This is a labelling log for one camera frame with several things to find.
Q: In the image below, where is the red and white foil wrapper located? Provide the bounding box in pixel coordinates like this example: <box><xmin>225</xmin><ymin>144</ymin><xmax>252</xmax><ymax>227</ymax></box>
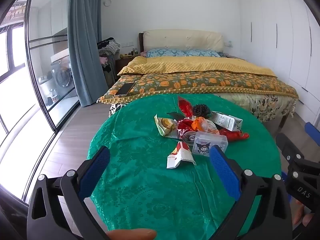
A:
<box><xmin>177</xmin><ymin>95</ymin><xmax>193</xmax><ymax>118</ymax></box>

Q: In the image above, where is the blue floral pillow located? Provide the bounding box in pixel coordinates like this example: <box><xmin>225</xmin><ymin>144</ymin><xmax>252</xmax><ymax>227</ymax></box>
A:
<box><xmin>146</xmin><ymin>49</ymin><xmax>187</xmax><ymax>58</ymax></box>
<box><xmin>185</xmin><ymin>50</ymin><xmax>221</xmax><ymax>57</ymax></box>

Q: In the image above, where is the grey-blue curtain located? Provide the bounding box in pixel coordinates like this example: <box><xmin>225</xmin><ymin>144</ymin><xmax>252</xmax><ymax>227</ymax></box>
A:
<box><xmin>67</xmin><ymin>0</ymin><xmax>103</xmax><ymax>107</ymax></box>

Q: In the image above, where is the cream padded headboard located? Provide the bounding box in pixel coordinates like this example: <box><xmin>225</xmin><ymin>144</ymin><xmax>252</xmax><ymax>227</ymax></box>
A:
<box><xmin>143</xmin><ymin>29</ymin><xmax>224</xmax><ymax>53</ymax></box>

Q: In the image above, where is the white milk carton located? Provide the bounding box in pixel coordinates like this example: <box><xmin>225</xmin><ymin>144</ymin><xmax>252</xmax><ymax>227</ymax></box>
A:
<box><xmin>212</xmin><ymin>111</ymin><xmax>243</xmax><ymax>132</ymax></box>

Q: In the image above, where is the green patterned tablecloth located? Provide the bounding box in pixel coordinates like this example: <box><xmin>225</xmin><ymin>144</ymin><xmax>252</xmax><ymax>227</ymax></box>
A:
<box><xmin>86</xmin><ymin>94</ymin><xmax>282</xmax><ymax>239</ymax></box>

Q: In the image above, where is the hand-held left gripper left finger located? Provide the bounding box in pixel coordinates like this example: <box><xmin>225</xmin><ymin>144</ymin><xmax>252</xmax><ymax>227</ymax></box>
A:
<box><xmin>26</xmin><ymin>145</ymin><xmax>112</xmax><ymax>240</ymax></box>

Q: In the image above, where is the pile of clothes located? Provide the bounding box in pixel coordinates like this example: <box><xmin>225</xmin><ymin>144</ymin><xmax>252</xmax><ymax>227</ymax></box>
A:
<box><xmin>97</xmin><ymin>38</ymin><xmax>121</xmax><ymax>73</ymax></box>

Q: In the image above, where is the washing machine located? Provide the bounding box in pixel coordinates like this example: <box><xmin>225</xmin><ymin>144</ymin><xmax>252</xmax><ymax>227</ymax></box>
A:
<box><xmin>51</xmin><ymin>54</ymin><xmax>76</xmax><ymax>90</ymax></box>

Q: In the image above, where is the crushed soda can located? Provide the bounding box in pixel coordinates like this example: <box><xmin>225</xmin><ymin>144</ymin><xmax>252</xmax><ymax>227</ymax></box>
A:
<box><xmin>182</xmin><ymin>131</ymin><xmax>200</xmax><ymax>145</ymax></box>

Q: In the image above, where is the smartphone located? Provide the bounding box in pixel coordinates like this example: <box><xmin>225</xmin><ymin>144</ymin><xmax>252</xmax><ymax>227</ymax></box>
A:
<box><xmin>115</xmin><ymin>82</ymin><xmax>136</xmax><ymax>97</ymax></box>

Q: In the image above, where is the orange and white wrapper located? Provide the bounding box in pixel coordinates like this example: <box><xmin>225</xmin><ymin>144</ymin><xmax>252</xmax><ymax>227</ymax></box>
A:
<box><xmin>191</xmin><ymin>117</ymin><xmax>218</xmax><ymax>133</ymax></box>

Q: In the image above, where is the yellow dotted blanket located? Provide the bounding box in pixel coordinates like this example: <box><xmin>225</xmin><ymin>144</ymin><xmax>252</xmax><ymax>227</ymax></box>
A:
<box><xmin>117</xmin><ymin>56</ymin><xmax>277</xmax><ymax>77</ymax></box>

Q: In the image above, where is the black spiky ball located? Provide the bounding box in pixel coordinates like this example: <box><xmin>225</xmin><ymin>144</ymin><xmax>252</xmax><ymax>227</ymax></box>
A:
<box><xmin>192</xmin><ymin>104</ymin><xmax>211</xmax><ymax>118</ymax></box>

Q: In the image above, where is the clear plastic cartoon box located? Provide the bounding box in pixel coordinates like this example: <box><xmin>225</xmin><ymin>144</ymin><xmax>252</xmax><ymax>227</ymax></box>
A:
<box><xmin>192</xmin><ymin>132</ymin><xmax>228</xmax><ymax>157</ymax></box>

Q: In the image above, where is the person's left hand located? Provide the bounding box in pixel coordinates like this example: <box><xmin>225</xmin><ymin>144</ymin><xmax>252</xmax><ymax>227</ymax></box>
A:
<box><xmin>105</xmin><ymin>228</ymin><xmax>157</xmax><ymax>240</ymax></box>

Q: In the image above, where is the white wardrobe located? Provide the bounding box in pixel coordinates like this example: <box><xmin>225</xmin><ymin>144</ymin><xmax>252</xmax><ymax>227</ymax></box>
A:
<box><xmin>236</xmin><ymin>0</ymin><xmax>320</xmax><ymax>118</ymax></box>

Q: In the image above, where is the black-framed glass sliding door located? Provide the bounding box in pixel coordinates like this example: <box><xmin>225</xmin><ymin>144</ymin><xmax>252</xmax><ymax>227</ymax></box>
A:
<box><xmin>0</xmin><ymin>0</ymin><xmax>84</xmax><ymax>205</ymax></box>

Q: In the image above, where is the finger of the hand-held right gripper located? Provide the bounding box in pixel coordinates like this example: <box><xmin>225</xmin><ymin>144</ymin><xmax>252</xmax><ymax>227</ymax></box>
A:
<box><xmin>304</xmin><ymin>122</ymin><xmax>320</xmax><ymax>147</ymax></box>
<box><xmin>276</xmin><ymin>132</ymin><xmax>305</xmax><ymax>167</ymax></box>

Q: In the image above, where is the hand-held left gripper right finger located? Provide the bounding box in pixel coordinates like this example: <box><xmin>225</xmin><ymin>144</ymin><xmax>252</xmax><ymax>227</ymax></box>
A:
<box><xmin>209</xmin><ymin>145</ymin><xmax>293</xmax><ymax>240</ymax></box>

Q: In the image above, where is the long red snack wrapper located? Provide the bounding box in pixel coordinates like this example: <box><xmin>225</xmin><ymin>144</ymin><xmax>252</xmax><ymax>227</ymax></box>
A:
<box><xmin>219</xmin><ymin>129</ymin><xmax>250</xmax><ymax>142</ymax></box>

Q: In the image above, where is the dark wooden nightstand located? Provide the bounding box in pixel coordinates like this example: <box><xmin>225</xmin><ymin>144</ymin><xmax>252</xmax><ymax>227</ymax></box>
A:
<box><xmin>115</xmin><ymin>55</ymin><xmax>137</xmax><ymax>82</ymax></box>

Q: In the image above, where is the yellow and white snack wrapper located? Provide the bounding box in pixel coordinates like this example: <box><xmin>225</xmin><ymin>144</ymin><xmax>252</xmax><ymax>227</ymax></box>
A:
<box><xmin>153</xmin><ymin>114</ymin><xmax>179</xmax><ymax>137</ymax></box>

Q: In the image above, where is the pale floral bed sheet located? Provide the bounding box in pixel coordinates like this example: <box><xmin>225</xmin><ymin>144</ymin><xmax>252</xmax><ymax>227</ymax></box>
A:
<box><xmin>109</xmin><ymin>92</ymin><xmax>298</xmax><ymax>123</ymax></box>

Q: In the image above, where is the person's right hand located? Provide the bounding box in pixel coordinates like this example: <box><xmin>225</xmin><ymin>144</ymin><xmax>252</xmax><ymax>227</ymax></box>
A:
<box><xmin>292</xmin><ymin>200</ymin><xmax>320</xmax><ymax>227</ymax></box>

